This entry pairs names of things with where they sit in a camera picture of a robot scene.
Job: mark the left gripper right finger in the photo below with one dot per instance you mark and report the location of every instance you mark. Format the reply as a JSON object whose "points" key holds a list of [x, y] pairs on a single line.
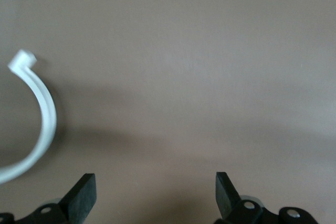
{"points": [[228, 200]]}

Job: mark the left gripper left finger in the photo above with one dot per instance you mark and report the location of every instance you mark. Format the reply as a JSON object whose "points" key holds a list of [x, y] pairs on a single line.
{"points": [[78, 200]]}

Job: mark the white C-shaped plastic clamp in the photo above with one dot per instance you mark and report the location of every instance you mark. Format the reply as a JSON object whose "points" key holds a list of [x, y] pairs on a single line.
{"points": [[50, 119]]}

